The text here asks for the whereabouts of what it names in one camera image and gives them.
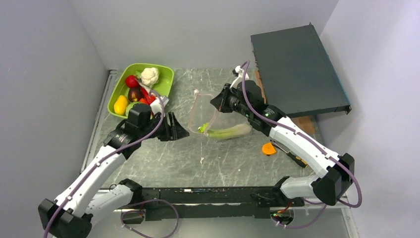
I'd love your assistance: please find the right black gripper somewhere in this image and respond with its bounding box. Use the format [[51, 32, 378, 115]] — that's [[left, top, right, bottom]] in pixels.
[[210, 83, 252, 118]]

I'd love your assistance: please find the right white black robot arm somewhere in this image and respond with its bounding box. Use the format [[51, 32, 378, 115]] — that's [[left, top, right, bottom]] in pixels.
[[210, 80, 355, 206]]

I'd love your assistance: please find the orange tape measure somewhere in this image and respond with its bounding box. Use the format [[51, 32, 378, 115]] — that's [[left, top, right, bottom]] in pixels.
[[262, 142, 276, 156]]

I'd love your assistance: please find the red tomato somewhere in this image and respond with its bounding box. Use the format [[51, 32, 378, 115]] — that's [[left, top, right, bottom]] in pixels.
[[125, 75, 140, 88]]

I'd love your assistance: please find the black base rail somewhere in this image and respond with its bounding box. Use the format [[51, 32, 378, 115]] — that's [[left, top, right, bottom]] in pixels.
[[122, 186, 304, 221]]

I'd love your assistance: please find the green cabbage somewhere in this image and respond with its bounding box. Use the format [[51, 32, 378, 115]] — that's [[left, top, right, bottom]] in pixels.
[[125, 102, 140, 117]]

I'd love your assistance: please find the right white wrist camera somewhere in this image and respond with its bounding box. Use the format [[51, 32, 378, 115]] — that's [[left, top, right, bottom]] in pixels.
[[229, 65, 250, 89]]

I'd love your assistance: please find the red chili pepper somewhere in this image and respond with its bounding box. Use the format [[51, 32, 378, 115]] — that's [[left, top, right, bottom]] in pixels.
[[140, 86, 156, 105]]

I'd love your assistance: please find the dark green metal case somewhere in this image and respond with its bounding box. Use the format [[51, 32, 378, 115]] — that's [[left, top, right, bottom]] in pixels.
[[251, 24, 352, 118]]

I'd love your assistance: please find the yellow bell pepper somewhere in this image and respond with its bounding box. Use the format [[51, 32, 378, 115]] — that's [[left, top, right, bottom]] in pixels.
[[113, 95, 129, 116]]

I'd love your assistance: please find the green celery stalk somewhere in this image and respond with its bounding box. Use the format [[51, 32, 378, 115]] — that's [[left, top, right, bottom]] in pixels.
[[197, 123, 252, 139]]

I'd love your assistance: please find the clear zip top bag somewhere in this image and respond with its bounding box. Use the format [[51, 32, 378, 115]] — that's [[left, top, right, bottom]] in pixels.
[[188, 89, 249, 137]]

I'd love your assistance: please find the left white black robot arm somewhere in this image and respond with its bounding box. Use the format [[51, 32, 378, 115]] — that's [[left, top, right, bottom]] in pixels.
[[38, 104, 189, 238]]

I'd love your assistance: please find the wooden board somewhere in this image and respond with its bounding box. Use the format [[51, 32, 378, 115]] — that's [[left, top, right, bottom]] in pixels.
[[255, 69, 315, 134]]

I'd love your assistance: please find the white cauliflower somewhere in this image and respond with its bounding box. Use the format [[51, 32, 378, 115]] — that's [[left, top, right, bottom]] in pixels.
[[140, 67, 159, 87]]

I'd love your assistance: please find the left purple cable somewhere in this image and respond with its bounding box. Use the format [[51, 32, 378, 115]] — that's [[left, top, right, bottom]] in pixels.
[[43, 90, 180, 238]]

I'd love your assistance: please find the dark purple onion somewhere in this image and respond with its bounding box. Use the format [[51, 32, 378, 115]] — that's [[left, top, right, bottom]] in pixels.
[[127, 87, 144, 102]]

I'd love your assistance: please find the green plastic basket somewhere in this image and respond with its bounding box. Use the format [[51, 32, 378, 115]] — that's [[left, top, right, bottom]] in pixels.
[[107, 63, 174, 119]]

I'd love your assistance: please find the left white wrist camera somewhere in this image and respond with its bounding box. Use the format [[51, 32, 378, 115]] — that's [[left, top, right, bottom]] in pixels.
[[150, 96, 169, 114]]

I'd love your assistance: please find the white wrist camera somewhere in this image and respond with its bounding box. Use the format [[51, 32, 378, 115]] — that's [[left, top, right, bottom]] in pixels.
[[229, 65, 250, 89], [150, 96, 169, 114]]

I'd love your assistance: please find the yellow black screwdriver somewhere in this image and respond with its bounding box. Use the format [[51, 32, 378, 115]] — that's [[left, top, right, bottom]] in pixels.
[[270, 140, 308, 168]]

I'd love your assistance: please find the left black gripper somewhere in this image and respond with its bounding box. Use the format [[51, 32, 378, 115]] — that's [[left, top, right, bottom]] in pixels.
[[139, 111, 189, 141]]

